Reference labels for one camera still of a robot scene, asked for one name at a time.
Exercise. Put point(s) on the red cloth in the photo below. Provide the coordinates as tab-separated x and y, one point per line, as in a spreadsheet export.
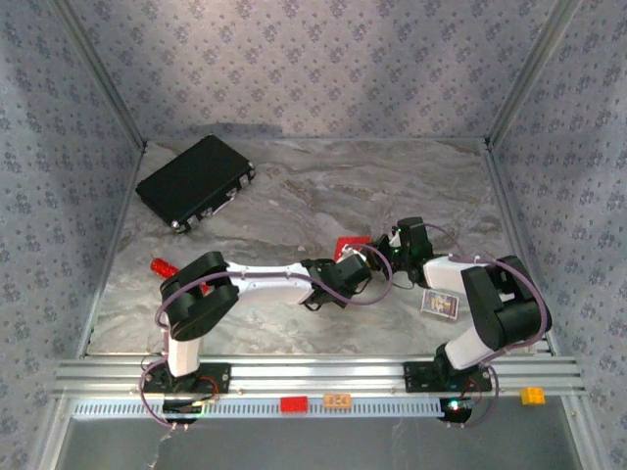
350	242

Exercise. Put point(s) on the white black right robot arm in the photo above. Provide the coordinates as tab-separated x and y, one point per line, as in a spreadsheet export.
504	303

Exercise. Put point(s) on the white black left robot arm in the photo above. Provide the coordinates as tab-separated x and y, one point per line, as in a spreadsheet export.
201	298

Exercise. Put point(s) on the playing card box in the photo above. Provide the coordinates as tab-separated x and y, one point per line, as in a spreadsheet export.
439	303

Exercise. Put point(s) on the orange wooden tag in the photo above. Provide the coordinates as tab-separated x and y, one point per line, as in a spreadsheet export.
338	400

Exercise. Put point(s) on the red toy brick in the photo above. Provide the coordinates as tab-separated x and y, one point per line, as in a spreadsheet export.
294	405

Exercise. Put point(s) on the black hard case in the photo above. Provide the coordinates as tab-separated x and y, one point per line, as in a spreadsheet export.
193	181

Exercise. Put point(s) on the red glitter tube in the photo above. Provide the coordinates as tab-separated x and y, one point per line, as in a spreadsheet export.
164	268

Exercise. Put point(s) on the yellow toy brick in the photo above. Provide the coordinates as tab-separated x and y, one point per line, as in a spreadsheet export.
533	395

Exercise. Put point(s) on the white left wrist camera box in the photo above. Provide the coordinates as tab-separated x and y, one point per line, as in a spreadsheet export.
352	253

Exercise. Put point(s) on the aluminium frame bar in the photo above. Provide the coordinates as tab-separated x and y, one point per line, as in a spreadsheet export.
509	215
122	220

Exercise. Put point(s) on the aluminium mounting rail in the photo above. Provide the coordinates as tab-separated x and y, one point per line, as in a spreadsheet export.
318	374

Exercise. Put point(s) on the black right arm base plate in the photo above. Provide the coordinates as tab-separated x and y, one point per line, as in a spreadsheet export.
416	377

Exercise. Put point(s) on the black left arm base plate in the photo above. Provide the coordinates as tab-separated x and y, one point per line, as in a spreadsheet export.
218	379

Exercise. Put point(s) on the aluminium frame post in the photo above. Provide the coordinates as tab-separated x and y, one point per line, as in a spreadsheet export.
530	73
102	73

